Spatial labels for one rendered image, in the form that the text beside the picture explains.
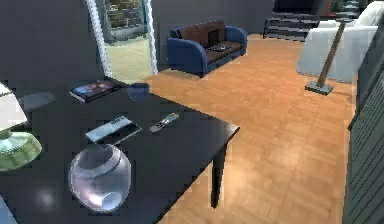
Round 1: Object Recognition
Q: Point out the white sofa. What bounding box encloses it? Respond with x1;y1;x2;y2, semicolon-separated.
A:
295;0;384;84

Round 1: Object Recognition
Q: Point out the clear glass bowl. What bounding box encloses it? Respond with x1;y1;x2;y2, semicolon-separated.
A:
68;143;133;213

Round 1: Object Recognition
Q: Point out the grey plate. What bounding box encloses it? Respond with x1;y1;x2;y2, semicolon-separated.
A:
18;91;57;112

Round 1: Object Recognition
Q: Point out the grey remote control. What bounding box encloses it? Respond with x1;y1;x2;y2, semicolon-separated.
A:
149;112;180;134

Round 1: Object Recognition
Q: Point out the wooden floor lamp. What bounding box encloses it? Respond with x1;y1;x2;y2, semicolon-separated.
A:
304;17;355;97

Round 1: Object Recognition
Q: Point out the dark book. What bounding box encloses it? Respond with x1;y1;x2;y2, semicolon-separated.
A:
68;78;122;104

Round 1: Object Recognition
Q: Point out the blue sofa with brown cushions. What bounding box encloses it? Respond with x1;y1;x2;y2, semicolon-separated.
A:
166;19;249;79

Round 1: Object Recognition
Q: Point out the blue glass cup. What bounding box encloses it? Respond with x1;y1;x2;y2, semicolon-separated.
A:
126;82;151;103

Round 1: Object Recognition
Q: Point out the black table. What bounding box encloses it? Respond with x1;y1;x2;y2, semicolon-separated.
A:
0;77;241;224

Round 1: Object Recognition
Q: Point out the dark grey shelf unit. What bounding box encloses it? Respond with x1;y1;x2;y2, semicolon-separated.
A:
263;0;322;42

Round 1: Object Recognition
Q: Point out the grey slatted cabinet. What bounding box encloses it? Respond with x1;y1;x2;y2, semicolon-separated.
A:
341;19;384;224

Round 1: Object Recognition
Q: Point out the green table lamp white shade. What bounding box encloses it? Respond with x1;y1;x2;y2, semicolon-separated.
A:
0;81;43;173

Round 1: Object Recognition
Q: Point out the dark object on sofa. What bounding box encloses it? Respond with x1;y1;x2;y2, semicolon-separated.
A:
208;43;232;53

